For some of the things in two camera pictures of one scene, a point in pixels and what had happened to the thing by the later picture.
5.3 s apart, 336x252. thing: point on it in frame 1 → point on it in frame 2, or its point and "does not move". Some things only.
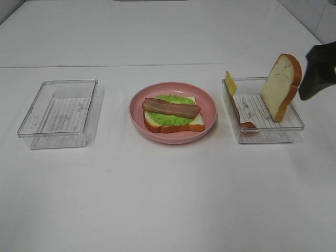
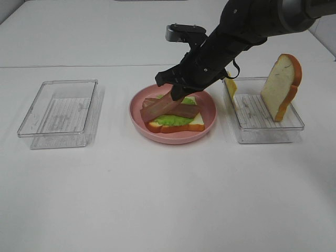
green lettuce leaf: x=166 y=119 does not move
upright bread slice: x=280 y=89 does not move
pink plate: x=208 y=106 does not move
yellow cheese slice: x=231 y=85 does not move
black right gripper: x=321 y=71 → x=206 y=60
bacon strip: x=247 y=127 → x=153 y=108
